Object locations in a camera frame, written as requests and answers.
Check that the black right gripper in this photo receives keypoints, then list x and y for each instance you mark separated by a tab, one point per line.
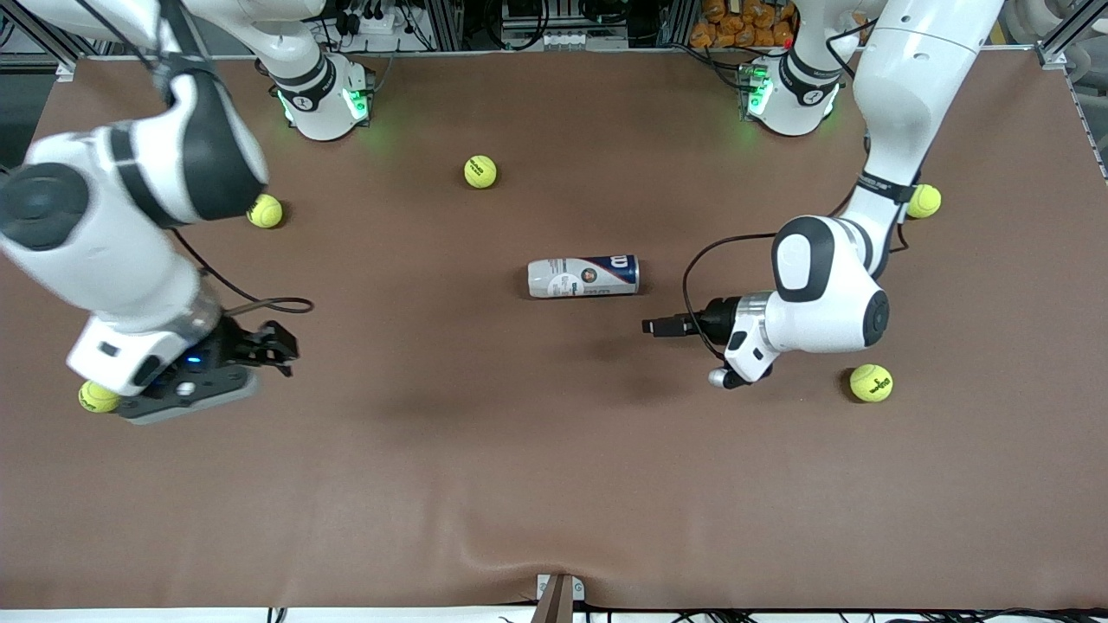
235	343

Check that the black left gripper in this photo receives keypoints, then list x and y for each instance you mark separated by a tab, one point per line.
715	321

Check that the silver blue tennis ball can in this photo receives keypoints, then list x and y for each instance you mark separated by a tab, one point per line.
584	277

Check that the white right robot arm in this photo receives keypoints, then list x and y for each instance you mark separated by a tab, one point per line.
86	234

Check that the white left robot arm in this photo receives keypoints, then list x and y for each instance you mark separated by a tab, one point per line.
822	303

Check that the yellow tennis ball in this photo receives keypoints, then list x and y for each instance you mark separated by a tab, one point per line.
95	400
480	171
871	382
268	212
926	201

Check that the brown table cover mat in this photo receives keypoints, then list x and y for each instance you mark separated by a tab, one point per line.
519	433

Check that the white terminal strip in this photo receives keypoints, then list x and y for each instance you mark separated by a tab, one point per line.
563	40

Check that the orange bags pile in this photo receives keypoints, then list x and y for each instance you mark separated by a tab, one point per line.
736	26

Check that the white power strip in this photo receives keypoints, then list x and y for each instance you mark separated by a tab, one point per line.
368	22

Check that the metal table clamp bracket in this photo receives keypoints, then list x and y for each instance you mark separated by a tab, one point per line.
558	597

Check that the aluminium frame profile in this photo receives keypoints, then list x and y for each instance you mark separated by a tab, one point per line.
52	48
1069	39

